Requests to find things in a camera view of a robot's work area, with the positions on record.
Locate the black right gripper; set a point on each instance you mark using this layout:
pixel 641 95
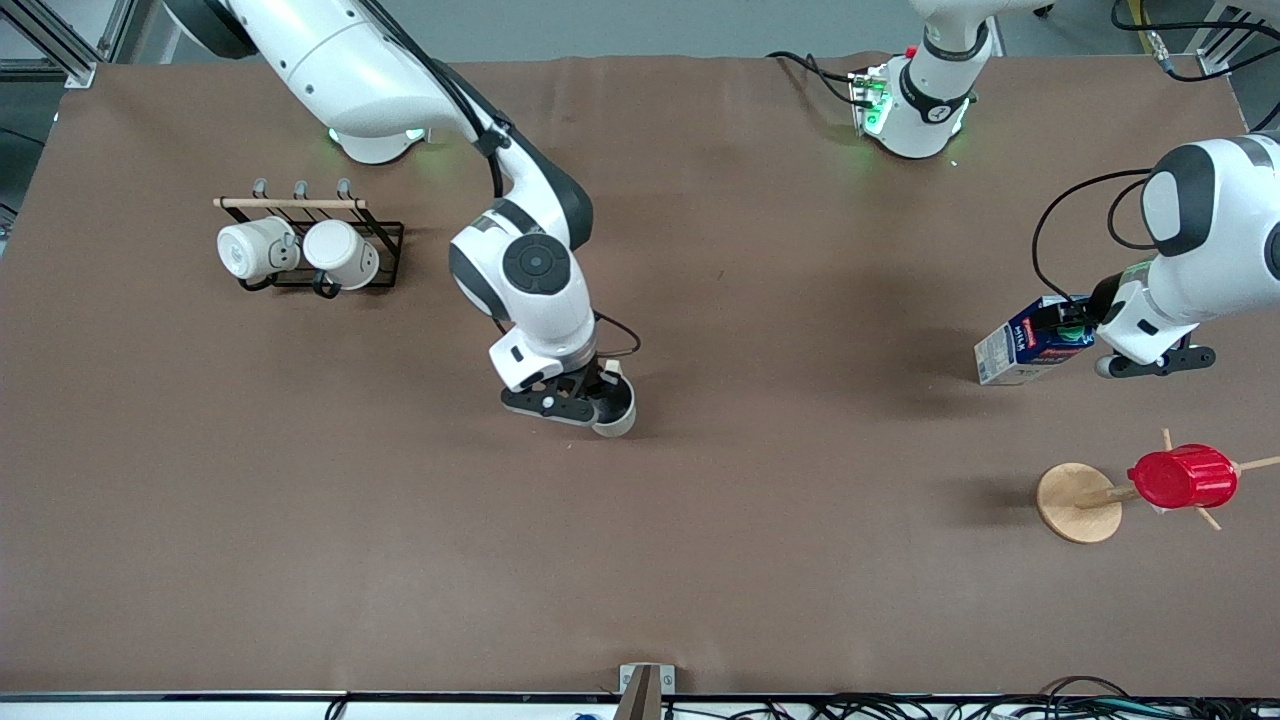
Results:
pixel 587 379

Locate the white mug with face print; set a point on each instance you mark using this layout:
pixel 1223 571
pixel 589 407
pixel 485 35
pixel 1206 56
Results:
pixel 255 248

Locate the wooden mug tree stand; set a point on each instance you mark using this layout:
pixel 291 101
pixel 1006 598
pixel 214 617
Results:
pixel 1078 503

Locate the grey ceramic mug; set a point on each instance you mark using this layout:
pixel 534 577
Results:
pixel 618 420

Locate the blue milk carton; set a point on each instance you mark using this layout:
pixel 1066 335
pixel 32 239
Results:
pixel 1020 350

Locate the red plastic cup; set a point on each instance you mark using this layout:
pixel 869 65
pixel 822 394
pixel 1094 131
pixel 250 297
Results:
pixel 1185 477

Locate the aluminium frame profile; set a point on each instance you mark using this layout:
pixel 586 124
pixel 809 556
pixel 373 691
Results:
pixel 1225 45
pixel 70 55

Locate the brown table cover sheet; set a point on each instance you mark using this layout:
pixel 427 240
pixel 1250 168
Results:
pixel 800 560

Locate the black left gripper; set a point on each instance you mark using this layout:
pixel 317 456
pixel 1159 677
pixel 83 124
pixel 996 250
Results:
pixel 1101 295

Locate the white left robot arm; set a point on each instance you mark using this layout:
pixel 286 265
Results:
pixel 1220 230

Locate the plain white mug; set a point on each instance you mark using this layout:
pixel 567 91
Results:
pixel 340 250

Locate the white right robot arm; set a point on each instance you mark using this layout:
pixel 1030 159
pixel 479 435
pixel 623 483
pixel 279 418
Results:
pixel 340 60

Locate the metal table edge bracket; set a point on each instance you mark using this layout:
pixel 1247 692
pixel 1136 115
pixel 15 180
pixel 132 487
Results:
pixel 626 675

